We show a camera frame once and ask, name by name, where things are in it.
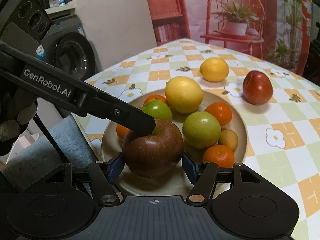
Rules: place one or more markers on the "small brown kiwi fruit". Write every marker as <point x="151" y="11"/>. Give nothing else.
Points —
<point x="228" y="140"/>

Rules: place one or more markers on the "person's left hand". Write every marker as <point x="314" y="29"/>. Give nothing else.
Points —
<point x="10" y="127"/>

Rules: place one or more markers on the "grey fluffy towel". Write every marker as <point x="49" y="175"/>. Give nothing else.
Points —
<point x="62" y="140"/>

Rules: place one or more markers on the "yellow lemon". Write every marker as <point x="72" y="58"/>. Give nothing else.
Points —
<point x="183" y="95"/>
<point x="214" y="69"/>

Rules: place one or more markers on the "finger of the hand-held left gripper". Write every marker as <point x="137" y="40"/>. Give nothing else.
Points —
<point x="130" y="117"/>

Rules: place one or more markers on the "red apple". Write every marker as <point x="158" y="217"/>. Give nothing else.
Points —
<point x="152" y="152"/>
<point x="257" y="87"/>

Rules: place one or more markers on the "grey front-load washing machine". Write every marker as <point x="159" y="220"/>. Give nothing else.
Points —
<point x="75" y="55"/>

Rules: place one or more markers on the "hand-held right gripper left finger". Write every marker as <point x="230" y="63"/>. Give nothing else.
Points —
<point x="116" y="167"/>

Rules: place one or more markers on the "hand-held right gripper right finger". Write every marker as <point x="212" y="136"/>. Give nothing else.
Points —
<point x="188" y="167"/>

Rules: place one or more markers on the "orange tangerine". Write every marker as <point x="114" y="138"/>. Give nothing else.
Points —
<point x="218" y="156"/>
<point x="219" y="113"/>
<point x="156" y="98"/>
<point x="121" y="131"/>

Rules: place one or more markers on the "green apple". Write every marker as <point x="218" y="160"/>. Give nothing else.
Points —
<point x="201" y="130"/>
<point x="158" y="110"/>

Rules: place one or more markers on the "printed pink backdrop cloth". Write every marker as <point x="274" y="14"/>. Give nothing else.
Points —
<point x="195" y="17"/>

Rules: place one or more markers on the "white plastic container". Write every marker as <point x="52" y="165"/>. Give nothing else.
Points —
<point x="27" y="142"/>

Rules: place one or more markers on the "checkered floral tablecloth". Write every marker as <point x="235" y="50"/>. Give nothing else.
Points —
<point x="275" y="160"/>

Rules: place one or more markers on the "cream round plate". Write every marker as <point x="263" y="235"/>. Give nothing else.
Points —
<point x="150" y="187"/>

